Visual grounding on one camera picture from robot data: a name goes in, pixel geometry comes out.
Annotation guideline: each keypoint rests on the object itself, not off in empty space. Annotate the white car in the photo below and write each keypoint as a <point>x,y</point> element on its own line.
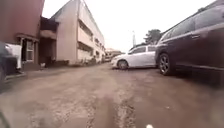
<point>138,59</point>

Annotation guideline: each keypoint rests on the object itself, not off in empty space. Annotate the pole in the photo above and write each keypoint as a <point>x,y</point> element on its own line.
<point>133,39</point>

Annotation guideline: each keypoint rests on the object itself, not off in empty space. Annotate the brown dirt road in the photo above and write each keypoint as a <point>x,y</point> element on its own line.
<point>100,96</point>

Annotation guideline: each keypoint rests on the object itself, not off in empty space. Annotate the tree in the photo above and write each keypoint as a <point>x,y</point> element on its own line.
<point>153,36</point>

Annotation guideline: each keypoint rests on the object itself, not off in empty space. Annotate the beige multi-storey building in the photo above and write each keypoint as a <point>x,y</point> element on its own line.
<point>68,36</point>

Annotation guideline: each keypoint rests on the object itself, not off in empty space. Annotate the robot's own part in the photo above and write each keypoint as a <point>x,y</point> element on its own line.
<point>149,126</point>

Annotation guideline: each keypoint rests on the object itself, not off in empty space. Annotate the dark suv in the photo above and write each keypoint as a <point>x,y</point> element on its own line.
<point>196,43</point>

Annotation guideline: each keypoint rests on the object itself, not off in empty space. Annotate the red-brown building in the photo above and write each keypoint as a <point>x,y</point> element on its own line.
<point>20,20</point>

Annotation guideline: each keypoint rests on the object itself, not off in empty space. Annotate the dark vehicle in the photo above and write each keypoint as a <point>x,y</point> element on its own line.
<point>7,63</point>

